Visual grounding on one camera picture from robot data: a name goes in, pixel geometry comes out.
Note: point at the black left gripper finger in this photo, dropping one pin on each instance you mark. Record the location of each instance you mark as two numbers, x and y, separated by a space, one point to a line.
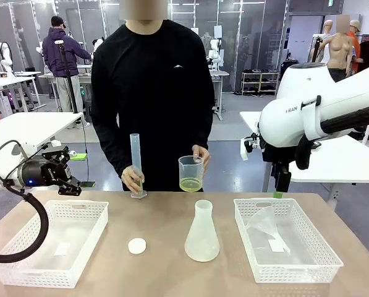
69 187
56 154

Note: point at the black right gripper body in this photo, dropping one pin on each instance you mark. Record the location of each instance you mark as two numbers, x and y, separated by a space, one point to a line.
278 157

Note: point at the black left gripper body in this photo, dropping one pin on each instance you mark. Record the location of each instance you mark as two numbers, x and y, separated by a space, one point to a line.
36 171

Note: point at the clear plastic funnel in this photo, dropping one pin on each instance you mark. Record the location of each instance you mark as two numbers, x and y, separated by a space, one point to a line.
261 221

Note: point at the clear plastic graduated cylinder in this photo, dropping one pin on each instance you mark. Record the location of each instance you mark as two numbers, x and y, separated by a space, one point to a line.
134 148

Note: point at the clear plastic measuring beaker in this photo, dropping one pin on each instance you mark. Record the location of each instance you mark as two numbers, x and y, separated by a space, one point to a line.
190 173

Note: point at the white round flask cap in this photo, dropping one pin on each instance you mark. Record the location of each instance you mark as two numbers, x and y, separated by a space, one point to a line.
137 246

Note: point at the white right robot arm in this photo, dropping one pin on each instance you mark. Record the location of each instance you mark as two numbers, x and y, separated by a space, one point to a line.
326 92

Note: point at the person's right forearm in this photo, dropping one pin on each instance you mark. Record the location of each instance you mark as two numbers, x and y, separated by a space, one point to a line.
113 148

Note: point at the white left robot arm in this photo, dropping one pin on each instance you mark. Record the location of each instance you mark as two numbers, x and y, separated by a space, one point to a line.
29 151

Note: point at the person's left forearm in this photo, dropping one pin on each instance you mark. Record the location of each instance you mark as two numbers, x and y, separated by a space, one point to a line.
204 133

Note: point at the white perforated basket for funnel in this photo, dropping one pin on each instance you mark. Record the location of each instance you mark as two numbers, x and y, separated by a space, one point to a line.
326 267

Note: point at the person's right hand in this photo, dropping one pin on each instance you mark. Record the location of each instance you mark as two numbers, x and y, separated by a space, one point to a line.
130 179

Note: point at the person's left hand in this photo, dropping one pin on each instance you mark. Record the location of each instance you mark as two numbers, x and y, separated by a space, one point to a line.
205 157

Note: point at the white perforated basket without funnel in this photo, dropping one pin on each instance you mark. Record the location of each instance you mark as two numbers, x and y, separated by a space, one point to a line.
93 212

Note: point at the white paper label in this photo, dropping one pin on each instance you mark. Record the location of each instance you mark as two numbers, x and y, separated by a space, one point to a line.
276 245

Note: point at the shoe rack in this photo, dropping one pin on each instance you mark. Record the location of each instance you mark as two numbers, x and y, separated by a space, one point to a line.
260 82

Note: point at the black tripod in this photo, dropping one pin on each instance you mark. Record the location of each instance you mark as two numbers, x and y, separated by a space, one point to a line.
68 77

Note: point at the translucent plastic conical flask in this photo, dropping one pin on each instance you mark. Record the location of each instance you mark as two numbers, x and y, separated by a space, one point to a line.
201 241

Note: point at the person in purple jacket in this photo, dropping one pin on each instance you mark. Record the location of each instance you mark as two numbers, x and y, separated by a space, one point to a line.
60 52

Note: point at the person in black sweater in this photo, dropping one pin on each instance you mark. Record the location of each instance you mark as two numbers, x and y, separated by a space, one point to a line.
150 92

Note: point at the bare mannequin torso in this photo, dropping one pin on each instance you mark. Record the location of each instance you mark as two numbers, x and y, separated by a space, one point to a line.
338 52

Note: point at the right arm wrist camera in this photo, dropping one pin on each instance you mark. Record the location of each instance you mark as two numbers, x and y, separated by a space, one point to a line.
250 145

